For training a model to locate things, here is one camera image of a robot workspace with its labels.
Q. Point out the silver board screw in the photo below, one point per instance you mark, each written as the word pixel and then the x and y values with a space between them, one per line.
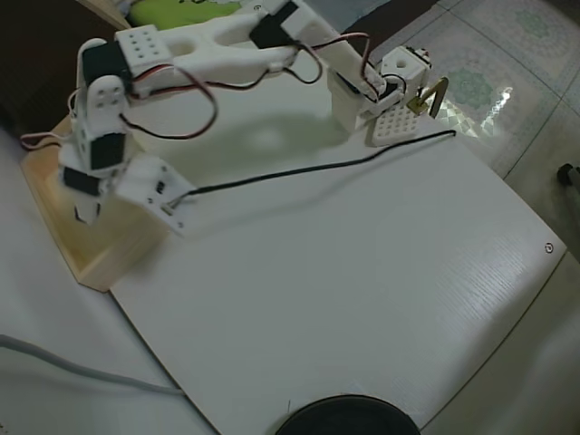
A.
pixel 257 7
pixel 548 248

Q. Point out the black round stand base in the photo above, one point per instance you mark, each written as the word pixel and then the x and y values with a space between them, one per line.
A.
pixel 346 417

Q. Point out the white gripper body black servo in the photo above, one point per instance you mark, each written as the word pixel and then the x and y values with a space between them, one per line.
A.
pixel 78 178

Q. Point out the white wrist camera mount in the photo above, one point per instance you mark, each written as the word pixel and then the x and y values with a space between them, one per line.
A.
pixel 154 195

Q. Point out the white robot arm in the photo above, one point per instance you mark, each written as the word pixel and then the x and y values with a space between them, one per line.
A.
pixel 217 54

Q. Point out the black tripod foot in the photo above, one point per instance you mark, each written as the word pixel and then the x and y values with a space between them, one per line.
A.
pixel 570 174

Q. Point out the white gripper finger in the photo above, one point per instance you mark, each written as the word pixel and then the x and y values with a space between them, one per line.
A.
pixel 85 210
pixel 105 195

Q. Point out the brass table clamp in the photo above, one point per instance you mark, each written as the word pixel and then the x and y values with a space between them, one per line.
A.
pixel 437 97

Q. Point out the light wooden box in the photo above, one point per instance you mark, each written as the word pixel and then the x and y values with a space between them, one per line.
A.
pixel 113 260

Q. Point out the green cloth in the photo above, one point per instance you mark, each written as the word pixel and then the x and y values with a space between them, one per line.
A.
pixel 181 12

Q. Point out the white wooden board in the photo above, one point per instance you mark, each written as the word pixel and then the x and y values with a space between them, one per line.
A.
pixel 340 272

